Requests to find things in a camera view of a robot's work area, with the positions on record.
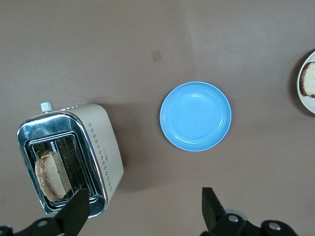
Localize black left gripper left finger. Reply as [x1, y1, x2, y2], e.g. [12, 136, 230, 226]
[13, 188, 91, 236]

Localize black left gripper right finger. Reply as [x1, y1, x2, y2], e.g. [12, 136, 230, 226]
[200, 187, 261, 236]

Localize toasted bread slice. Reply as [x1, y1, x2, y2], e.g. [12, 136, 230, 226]
[34, 149, 67, 202]
[299, 61, 315, 98]

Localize beige and chrome toaster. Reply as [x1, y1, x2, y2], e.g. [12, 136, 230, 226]
[16, 100, 125, 219]

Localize beige plate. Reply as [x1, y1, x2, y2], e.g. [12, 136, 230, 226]
[296, 50, 315, 115]

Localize blue plate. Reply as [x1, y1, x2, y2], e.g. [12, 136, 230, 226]
[159, 81, 232, 152]

